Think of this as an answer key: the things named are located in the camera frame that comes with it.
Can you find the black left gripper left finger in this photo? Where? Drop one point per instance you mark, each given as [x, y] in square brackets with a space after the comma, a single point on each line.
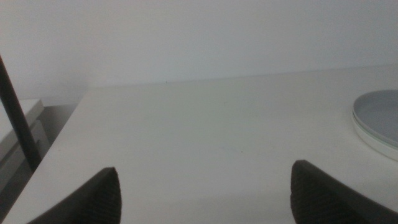
[93, 202]

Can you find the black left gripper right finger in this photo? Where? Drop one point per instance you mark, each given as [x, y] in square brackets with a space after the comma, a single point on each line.
[323, 199]

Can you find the white shallow bowl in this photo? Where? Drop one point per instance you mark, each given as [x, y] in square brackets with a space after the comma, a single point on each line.
[379, 150]

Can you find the pale green shallow bowl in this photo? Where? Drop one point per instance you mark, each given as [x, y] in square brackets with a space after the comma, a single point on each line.
[373, 136]

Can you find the grey shallow bowl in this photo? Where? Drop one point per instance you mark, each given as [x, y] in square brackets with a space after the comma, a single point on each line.
[382, 115]

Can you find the white side shelf unit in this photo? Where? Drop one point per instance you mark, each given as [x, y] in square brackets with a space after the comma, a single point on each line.
[9, 140]

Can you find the black metal pole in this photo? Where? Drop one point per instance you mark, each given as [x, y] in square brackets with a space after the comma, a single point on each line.
[17, 121]

